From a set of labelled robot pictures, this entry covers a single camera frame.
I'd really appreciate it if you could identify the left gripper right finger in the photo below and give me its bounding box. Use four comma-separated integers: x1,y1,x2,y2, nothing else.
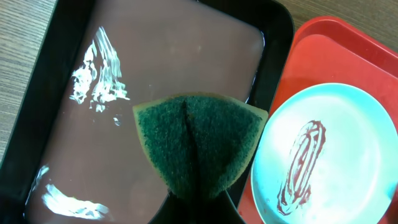
198,190,245,224

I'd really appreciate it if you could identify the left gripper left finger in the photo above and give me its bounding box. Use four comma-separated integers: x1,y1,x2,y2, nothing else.
149,191,195,224

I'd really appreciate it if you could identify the green yellow sponge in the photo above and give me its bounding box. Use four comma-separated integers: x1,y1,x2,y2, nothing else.
132,92,268,202

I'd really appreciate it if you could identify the light blue plate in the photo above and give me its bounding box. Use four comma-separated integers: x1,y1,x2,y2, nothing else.
251,83,397,223

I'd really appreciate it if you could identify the black tray with water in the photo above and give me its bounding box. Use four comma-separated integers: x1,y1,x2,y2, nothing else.
1,1,294,223

